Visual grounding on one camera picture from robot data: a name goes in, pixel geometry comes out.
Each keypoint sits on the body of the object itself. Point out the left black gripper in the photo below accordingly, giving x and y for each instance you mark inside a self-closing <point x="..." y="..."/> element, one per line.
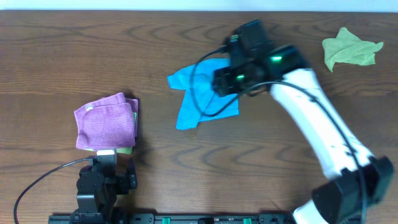
<point x="101" y="160"/>

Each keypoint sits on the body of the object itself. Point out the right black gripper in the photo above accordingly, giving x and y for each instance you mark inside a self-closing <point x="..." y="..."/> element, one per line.
<point x="222" y="78"/>

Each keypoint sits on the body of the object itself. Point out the blue microfiber cloth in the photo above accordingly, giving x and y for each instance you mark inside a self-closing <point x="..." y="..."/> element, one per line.
<point x="201" y="97"/>

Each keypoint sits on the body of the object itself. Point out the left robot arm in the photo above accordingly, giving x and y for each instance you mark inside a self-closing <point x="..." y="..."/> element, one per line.
<point x="98" y="187"/>

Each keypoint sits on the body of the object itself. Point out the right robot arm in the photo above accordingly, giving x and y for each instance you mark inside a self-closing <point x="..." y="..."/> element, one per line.
<point x="356" y="179"/>

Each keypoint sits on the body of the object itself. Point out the folded green cloth under purple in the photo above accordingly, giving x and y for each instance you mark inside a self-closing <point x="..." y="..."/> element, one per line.
<point x="127" y="150"/>

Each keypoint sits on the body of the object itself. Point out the crumpled green cloth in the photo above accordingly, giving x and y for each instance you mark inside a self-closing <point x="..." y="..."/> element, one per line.
<point x="348" y="48"/>

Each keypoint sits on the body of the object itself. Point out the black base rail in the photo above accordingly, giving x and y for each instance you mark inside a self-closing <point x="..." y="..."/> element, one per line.
<point x="149" y="218"/>

